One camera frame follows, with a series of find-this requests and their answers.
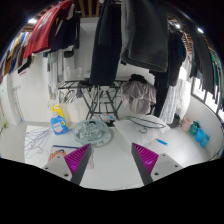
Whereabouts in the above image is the hanging dark grey garment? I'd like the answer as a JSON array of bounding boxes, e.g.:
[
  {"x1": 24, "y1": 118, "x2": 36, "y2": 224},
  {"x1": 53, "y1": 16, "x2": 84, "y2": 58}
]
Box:
[{"x1": 120, "y1": 0, "x2": 168, "y2": 72}]

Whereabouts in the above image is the hanging black garment right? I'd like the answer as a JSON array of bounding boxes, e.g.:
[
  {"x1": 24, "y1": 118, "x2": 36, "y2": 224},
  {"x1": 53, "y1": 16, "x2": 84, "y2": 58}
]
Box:
[{"x1": 153, "y1": 25, "x2": 186, "y2": 117}]

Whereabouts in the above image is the hanging dark navy garment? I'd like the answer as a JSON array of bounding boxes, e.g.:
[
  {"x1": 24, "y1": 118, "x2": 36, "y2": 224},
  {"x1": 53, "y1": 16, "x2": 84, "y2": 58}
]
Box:
[{"x1": 90, "y1": 0, "x2": 122, "y2": 86}]

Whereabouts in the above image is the white towel on table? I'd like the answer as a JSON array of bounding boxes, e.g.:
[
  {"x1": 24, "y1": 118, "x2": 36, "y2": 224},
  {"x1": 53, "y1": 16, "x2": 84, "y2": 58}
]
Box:
[{"x1": 114, "y1": 115, "x2": 171, "y2": 146}]

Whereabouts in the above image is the green wire hanger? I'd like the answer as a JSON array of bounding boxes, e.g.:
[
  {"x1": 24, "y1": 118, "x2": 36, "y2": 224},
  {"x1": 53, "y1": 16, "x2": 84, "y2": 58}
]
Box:
[{"x1": 127, "y1": 116, "x2": 165, "y2": 134}]

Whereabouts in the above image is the grey shirt on rack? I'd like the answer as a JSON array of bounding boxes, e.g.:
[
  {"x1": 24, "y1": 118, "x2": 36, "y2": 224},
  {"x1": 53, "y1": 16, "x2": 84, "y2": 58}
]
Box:
[{"x1": 120, "y1": 81, "x2": 156, "y2": 114}]

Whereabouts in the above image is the teal cup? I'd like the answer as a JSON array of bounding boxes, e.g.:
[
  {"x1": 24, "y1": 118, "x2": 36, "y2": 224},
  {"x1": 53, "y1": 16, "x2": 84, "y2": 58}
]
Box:
[{"x1": 189, "y1": 121, "x2": 201, "y2": 135}]

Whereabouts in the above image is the pile of wire hangers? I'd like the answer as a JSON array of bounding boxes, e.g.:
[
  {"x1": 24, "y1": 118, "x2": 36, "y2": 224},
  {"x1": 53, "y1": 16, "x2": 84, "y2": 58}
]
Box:
[{"x1": 24, "y1": 127, "x2": 51, "y2": 159}]

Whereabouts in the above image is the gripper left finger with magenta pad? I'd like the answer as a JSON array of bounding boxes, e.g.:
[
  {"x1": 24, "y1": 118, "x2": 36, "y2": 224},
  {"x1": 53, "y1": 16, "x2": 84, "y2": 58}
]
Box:
[{"x1": 43, "y1": 144, "x2": 92, "y2": 185}]

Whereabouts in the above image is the black folding drying rack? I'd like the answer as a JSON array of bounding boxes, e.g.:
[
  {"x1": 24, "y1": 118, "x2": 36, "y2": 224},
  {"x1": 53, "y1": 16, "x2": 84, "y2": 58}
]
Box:
[{"x1": 59, "y1": 79, "x2": 125, "y2": 119}]

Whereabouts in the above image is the pink cup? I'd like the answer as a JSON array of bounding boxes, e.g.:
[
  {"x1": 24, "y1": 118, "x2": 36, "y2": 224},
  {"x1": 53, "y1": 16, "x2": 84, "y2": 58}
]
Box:
[{"x1": 181, "y1": 117, "x2": 193, "y2": 132}]

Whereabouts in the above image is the clear glass bowl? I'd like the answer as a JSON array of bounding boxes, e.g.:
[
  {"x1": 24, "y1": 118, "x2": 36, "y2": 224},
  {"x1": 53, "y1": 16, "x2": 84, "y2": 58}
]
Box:
[{"x1": 72, "y1": 119, "x2": 112, "y2": 147}]

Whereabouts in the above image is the blue detergent bottle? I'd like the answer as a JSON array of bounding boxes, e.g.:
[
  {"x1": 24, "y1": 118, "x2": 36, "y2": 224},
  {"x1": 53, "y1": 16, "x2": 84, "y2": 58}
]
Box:
[{"x1": 51, "y1": 111, "x2": 68, "y2": 135}]

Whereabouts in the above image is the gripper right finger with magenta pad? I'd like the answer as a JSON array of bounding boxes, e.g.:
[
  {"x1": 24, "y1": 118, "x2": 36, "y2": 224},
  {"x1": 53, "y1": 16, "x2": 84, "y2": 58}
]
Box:
[{"x1": 131, "y1": 143, "x2": 182, "y2": 185}]

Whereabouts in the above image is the hanging red shirt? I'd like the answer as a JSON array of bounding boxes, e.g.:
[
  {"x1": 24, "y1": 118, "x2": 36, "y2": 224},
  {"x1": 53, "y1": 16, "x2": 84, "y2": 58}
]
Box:
[{"x1": 24, "y1": 0, "x2": 72, "y2": 58}]

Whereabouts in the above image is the blue marker pen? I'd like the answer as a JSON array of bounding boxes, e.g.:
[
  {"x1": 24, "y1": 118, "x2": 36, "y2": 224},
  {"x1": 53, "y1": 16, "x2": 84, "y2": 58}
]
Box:
[{"x1": 156, "y1": 139, "x2": 168, "y2": 146}]

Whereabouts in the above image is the blue cup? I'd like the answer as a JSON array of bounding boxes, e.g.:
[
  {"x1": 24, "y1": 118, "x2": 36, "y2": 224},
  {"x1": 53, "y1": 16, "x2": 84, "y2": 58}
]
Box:
[
  {"x1": 200, "y1": 134, "x2": 210, "y2": 147},
  {"x1": 195, "y1": 128, "x2": 205, "y2": 142}
]

